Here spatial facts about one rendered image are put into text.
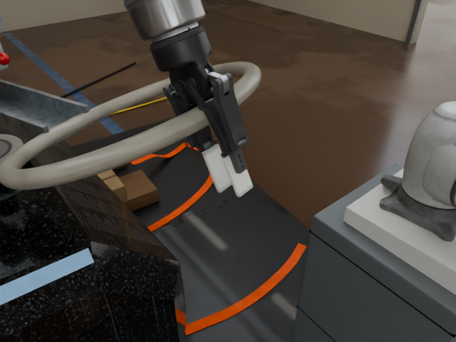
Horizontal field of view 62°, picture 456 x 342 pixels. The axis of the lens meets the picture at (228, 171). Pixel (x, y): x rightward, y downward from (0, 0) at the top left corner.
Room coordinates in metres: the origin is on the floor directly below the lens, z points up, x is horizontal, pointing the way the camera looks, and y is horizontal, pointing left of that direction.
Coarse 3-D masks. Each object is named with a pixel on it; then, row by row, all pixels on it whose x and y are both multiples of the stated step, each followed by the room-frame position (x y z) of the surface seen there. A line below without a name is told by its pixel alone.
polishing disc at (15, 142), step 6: (0, 138) 1.05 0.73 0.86; (6, 138) 1.05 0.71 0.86; (12, 138) 1.05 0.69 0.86; (18, 138) 1.05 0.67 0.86; (0, 144) 1.02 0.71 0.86; (6, 144) 1.02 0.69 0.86; (12, 144) 1.02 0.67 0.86; (18, 144) 1.02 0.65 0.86; (0, 150) 0.98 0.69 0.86; (6, 150) 0.98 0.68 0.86; (12, 150) 0.98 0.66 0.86; (0, 156) 0.95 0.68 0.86; (6, 156) 0.95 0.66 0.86; (0, 162) 0.92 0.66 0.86
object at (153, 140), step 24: (216, 72) 0.79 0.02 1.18; (240, 72) 0.70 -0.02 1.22; (120, 96) 0.84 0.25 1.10; (144, 96) 0.84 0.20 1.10; (240, 96) 0.52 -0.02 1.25; (72, 120) 0.75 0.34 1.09; (96, 120) 0.79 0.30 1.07; (168, 120) 0.45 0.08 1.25; (192, 120) 0.45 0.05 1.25; (24, 144) 0.63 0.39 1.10; (48, 144) 0.67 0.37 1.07; (120, 144) 0.41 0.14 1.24; (144, 144) 0.41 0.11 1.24; (168, 144) 0.43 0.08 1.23; (0, 168) 0.49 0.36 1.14; (48, 168) 0.41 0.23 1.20; (72, 168) 0.40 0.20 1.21; (96, 168) 0.40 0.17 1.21
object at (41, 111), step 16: (0, 80) 0.95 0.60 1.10; (0, 96) 0.95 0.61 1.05; (16, 96) 0.92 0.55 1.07; (32, 96) 0.88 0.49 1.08; (48, 96) 0.85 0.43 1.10; (0, 112) 0.76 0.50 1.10; (16, 112) 0.85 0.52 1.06; (32, 112) 0.85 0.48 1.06; (48, 112) 0.85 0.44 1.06; (64, 112) 0.82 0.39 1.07; (80, 112) 0.79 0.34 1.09; (0, 128) 0.78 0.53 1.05; (16, 128) 0.74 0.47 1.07; (32, 128) 0.71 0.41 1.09; (48, 128) 0.76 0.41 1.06
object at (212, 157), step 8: (216, 144) 0.49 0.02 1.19; (208, 152) 0.47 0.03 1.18; (216, 152) 0.48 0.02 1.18; (208, 160) 0.47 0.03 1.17; (216, 160) 0.47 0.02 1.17; (208, 168) 0.47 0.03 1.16; (216, 168) 0.47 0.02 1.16; (224, 168) 0.48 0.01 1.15; (216, 176) 0.46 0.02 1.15; (224, 176) 0.47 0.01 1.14; (216, 184) 0.46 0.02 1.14; (224, 184) 0.46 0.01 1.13
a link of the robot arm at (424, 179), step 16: (432, 112) 0.75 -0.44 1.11; (448, 112) 0.71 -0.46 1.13; (432, 128) 0.71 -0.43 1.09; (448, 128) 0.68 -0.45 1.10; (416, 144) 0.73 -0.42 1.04; (432, 144) 0.69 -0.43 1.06; (448, 144) 0.67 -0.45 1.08; (416, 160) 0.71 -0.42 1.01; (432, 160) 0.67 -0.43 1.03; (448, 160) 0.65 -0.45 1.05; (416, 176) 0.70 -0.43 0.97; (432, 176) 0.66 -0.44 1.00; (448, 176) 0.63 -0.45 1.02; (416, 192) 0.69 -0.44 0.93; (432, 192) 0.65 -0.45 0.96; (448, 192) 0.62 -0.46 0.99; (448, 208) 0.65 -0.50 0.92
